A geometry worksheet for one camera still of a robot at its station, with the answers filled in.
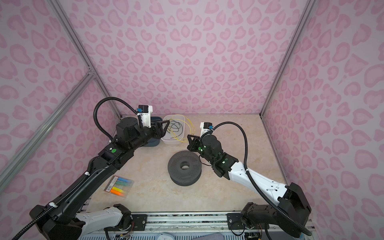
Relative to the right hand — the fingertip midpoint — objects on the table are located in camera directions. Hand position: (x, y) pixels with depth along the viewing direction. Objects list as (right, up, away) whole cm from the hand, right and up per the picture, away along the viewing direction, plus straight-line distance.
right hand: (186, 135), depth 72 cm
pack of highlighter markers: (-39, -29, +12) cm, 50 cm away
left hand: (-9, +8, -5) cm, 13 cm away
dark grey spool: (-2, -24, +10) cm, 26 cm away
